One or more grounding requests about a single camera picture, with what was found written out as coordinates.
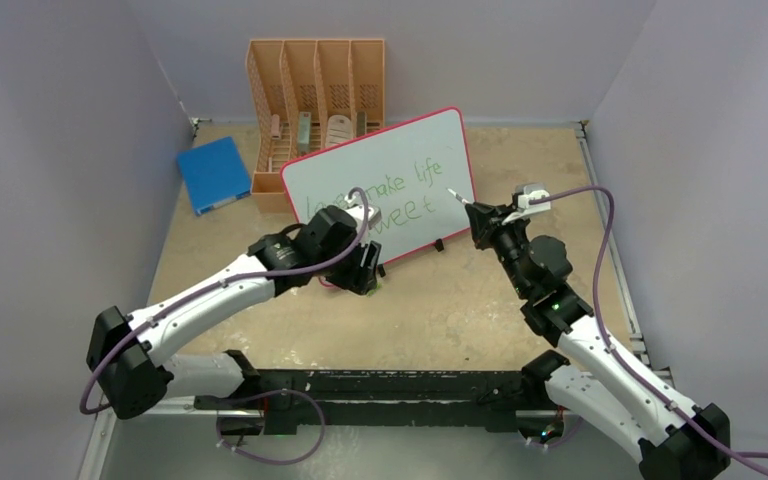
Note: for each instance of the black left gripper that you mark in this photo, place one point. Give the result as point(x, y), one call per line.
point(361, 277)

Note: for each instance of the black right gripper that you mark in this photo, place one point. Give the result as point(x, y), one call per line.
point(486, 221)

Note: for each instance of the green whiteboard marker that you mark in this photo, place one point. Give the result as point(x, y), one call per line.
point(461, 199)

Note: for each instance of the green marker cap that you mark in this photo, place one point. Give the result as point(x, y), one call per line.
point(374, 290)

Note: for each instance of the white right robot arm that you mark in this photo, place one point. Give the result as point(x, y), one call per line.
point(665, 432)

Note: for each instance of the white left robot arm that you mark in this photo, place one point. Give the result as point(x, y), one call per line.
point(134, 357)

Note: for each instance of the pink-framed whiteboard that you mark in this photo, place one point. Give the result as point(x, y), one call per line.
point(405, 171)

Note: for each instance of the orange plastic file organizer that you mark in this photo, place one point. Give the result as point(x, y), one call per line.
point(297, 85)

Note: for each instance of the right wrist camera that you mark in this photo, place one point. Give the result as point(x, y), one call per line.
point(528, 200)

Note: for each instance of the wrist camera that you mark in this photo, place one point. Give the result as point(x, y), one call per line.
point(528, 200)
point(367, 217)

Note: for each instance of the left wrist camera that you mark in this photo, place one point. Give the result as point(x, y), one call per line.
point(367, 217)

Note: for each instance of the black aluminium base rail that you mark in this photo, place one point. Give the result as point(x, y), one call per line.
point(280, 401)

